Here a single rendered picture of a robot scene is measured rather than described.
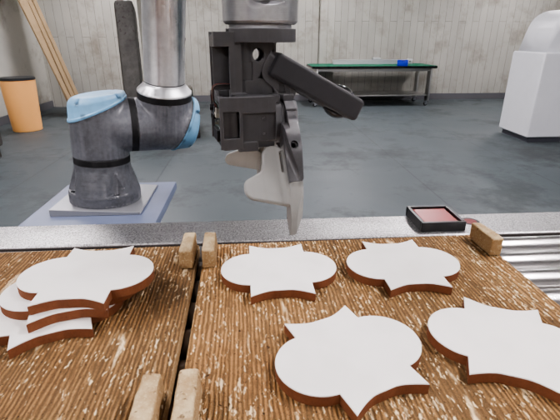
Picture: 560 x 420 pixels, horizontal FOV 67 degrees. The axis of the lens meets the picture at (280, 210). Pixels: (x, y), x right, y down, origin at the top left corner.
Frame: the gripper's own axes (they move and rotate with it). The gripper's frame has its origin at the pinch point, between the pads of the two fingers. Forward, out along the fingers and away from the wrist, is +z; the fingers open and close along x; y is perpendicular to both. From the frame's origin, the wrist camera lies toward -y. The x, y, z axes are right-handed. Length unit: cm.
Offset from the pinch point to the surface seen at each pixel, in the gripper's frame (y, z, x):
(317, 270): -4.1, 7.5, 2.5
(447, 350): -10.9, 7.8, 19.1
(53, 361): 24.6, 8.8, 9.5
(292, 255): -2.4, 7.6, -2.0
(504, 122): -434, 85, -422
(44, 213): 38, 15, -48
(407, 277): -14.0, 7.5, 7.2
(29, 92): 177, 50, -614
